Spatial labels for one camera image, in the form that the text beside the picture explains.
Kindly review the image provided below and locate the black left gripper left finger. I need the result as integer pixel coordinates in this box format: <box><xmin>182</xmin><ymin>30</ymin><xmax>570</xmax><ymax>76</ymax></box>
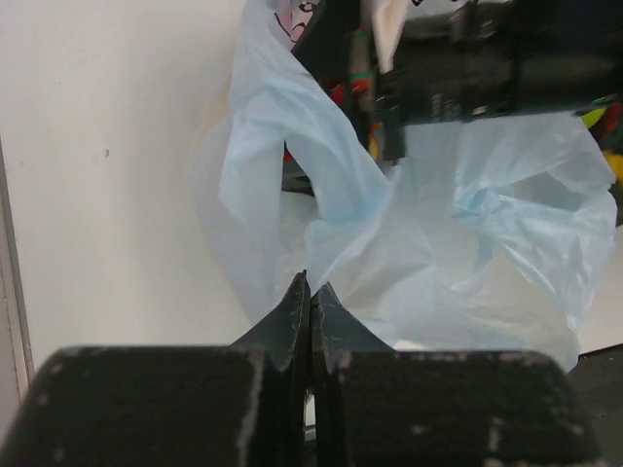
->
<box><xmin>1</xmin><ymin>273</ymin><xmax>311</xmax><ymax>466</ymax></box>

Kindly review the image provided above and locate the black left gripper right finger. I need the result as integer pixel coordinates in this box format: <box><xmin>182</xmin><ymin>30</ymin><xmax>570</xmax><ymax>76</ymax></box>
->
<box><xmin>311</xmin><ymin>286</ymin><xmax>605</xmax><ymax>466</ymax></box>

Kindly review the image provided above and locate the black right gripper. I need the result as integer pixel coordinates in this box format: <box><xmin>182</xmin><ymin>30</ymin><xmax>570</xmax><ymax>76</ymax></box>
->
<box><xmin>293</xmin><ymin>1</ymin><xmax>622</xmax><ymax>161</ymax></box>

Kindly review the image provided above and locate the light blue printed plastic bag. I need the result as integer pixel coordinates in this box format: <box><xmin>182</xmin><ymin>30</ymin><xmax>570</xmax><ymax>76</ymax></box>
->
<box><xmin>189</xmin><ymin>1</ymin><xmax>616</xmax><ymax>370</ymax></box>

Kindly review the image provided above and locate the yellow fake fruit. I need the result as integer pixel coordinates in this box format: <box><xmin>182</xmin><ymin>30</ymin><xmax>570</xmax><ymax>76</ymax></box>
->
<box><xmin>603</xmin><ymin>150</ymin><xmax>623</xmax><ymax>185</ymax></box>

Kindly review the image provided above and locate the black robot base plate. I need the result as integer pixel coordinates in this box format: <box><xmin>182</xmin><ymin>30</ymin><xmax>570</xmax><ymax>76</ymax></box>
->
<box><xmin>568</xmin><ymin>344</ymin><xmax>622</xmax><ymax>391</ymax></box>

